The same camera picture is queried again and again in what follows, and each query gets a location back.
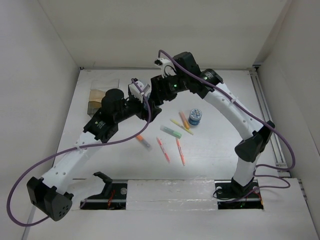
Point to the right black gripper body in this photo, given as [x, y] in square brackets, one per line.
[170, 86]

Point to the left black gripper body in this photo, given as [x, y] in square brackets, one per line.
[134, 106]

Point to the orange cap grey highlighter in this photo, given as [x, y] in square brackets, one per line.
[144, 142]

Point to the blue slime jar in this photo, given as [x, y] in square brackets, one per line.
[195, 116]
[148, 95]

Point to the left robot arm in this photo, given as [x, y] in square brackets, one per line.
[49, 192]

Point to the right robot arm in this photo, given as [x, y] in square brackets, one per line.
[184, 74]

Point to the yellow thin pen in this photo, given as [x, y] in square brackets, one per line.
[181, 126]

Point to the wooden clear organizer container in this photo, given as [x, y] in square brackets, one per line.
[98, 90]

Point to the orange pink highlighter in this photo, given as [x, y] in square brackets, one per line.
[184, 120]

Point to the left pink thin pen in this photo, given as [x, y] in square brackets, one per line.
[163, 150]

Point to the pink thin pen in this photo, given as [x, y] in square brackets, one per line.
[163, 150]
[180, 152]

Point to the green cap highlighter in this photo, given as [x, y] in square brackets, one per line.
[170, 131]

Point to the right pink thin pen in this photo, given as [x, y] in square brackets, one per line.
[180, 152]

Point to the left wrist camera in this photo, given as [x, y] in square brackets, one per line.
[138, 89]

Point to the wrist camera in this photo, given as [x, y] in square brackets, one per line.
[166, 66]
[138, 89]

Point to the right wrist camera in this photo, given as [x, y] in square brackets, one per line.
[166, 66]

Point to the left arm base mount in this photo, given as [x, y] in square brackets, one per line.
[113, 195]

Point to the aluminium rail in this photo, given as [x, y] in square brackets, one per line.
[274, 141]

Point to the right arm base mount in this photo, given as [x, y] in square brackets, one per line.
[228, 199]

